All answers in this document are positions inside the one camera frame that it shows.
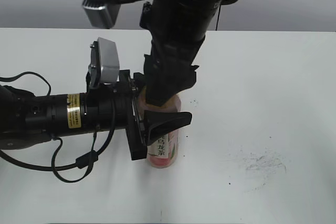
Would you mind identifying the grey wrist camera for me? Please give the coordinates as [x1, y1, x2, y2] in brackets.
[88, 37, 120, 89]
[81, 0, 155, 29]

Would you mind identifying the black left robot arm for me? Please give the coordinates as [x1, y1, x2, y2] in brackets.
[1, 70, 192, 160]

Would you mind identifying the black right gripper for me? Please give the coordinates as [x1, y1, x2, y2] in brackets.
[143, 32, 205, 106]

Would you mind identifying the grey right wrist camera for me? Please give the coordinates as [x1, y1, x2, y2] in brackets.
[81, 0, 155, 29]

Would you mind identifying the oolong tea bottle pink label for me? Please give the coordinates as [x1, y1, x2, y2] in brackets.
[138, 88, 181, 168]

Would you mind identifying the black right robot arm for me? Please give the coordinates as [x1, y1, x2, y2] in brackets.
[141, 0, 222, 106]

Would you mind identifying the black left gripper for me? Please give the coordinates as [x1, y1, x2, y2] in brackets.
[83, 70, 192, 161]

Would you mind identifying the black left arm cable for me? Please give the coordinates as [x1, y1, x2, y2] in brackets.
[0, 71, 116, 183]

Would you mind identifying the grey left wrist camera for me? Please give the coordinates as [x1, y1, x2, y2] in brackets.
[88, 37, 120, 89]

